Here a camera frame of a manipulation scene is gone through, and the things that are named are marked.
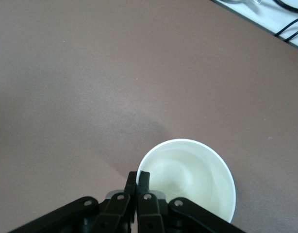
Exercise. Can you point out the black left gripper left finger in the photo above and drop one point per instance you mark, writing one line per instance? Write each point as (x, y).
(110, 213)

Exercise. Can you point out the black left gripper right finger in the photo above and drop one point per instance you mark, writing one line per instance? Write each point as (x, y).
(151, 213)

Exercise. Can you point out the white IKEA cup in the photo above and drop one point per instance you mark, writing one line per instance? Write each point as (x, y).
(200, 174)

